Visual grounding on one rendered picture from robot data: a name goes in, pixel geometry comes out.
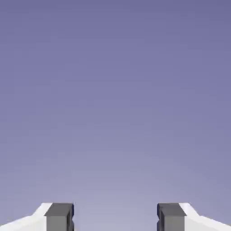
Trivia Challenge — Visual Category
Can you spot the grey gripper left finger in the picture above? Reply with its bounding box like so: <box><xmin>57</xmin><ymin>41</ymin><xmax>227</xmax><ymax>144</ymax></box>
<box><xmin>0</xmin><ymin>202</ymin><xmax>75</xmax><ymax>231</ymax></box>

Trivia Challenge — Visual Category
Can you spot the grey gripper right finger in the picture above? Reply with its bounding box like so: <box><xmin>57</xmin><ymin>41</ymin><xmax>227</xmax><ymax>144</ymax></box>
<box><xmin>156</xmin><ymin>202</ymin><xmax>231</xmax><ymax>231</ymax></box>

